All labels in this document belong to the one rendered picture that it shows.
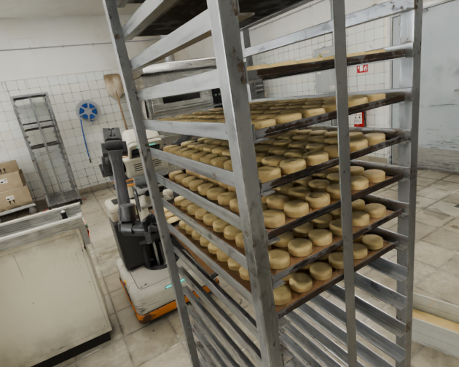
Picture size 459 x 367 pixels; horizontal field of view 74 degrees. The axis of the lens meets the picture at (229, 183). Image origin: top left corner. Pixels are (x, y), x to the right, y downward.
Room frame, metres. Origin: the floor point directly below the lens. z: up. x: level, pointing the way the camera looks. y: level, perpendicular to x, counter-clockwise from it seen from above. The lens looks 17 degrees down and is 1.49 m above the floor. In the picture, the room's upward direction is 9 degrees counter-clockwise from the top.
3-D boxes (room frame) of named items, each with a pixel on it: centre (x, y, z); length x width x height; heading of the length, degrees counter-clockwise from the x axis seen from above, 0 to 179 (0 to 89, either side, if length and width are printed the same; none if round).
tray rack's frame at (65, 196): (5.04, 2.83, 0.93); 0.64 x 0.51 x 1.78; 31
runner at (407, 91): (0.95, -0.26, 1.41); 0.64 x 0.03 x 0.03; 28
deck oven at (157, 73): (5.98, 0.63, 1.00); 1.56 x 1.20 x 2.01; 118
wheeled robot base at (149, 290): (2.16, 0.62, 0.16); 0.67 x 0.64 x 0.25; 28
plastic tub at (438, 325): (1.35, -0.99, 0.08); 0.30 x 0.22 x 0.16; 44
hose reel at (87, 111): (5.72, 2.29, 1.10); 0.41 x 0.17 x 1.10; 118
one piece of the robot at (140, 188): (1.89, 0.48, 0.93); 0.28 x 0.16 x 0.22; 118
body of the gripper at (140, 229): (1.11, 0.36, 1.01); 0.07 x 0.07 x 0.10; 73
